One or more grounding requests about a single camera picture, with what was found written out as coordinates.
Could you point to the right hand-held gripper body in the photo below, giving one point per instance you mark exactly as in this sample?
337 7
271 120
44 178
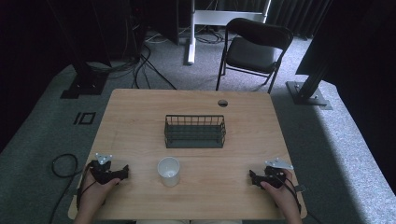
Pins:
274 177

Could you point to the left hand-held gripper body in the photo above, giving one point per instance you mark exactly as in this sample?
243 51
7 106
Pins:
104 175

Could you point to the person's left hand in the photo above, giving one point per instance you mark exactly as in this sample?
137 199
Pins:
93 191

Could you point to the person's right hand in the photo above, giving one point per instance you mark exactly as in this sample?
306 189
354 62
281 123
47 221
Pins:
286 196

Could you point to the white cup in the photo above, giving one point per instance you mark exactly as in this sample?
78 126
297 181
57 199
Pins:
169 178

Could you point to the black metal stand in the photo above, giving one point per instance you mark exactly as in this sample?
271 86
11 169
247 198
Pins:
84 87
306 95

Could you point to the black folding chair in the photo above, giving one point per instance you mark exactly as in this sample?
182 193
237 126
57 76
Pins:
249 54

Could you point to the dark curtain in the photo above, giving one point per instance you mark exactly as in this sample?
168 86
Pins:
295 15

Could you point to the white desk frame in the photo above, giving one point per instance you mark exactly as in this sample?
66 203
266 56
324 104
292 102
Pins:
191 46

